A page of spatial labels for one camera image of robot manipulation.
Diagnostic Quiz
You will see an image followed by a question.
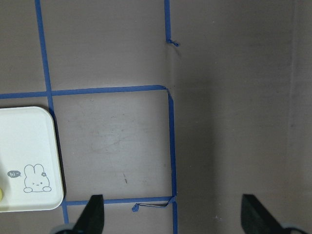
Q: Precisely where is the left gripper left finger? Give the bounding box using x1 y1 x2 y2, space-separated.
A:
70 195 104 234

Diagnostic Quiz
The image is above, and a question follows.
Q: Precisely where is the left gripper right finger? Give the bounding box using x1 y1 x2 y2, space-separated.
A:
241 194 286 234

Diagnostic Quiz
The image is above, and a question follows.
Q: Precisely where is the cream plastic tray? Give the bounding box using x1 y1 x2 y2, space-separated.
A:
0 106 64 213

